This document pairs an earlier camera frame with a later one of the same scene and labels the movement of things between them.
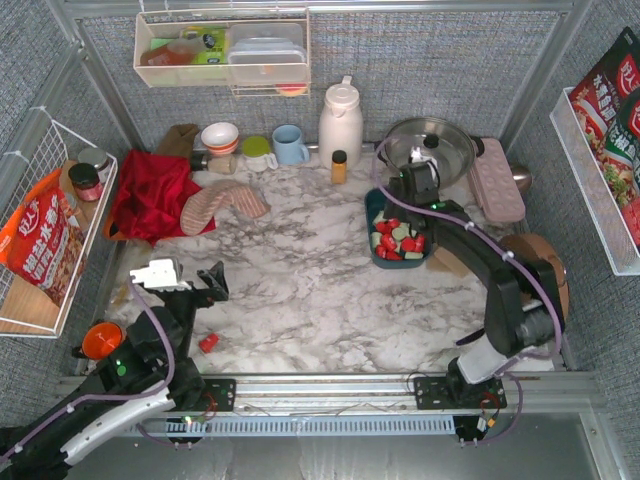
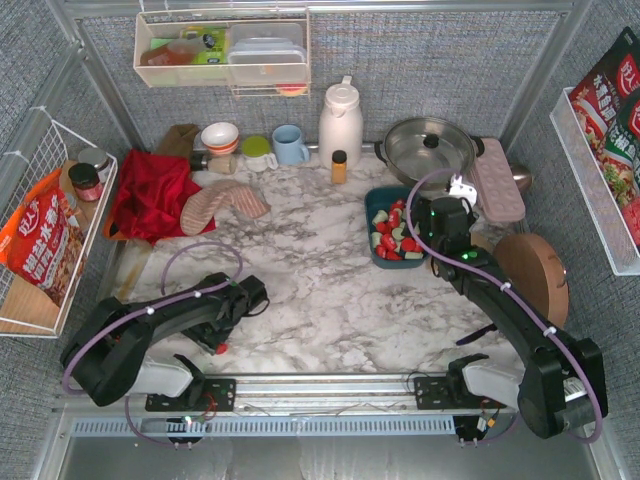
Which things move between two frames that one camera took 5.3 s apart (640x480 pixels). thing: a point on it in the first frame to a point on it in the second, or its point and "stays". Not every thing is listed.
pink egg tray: (496, 184) stays
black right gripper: (417, 176) to (423, 220)
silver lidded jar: (98, 158) stays
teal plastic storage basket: (394, 244) stays
